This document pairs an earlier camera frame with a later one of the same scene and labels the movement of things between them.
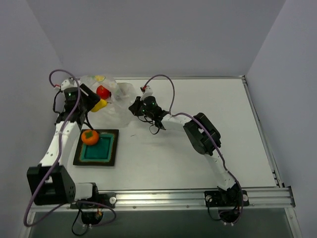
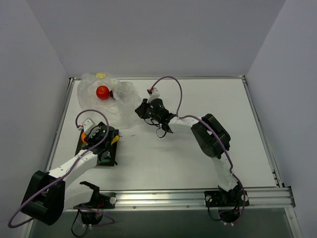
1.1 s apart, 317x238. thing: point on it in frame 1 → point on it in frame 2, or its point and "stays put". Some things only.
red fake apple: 102,92 stays put
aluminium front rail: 273,198 stays put
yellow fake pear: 101,103 → 115,139
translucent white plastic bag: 118,111 stays put
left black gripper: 91,96 → 109,143
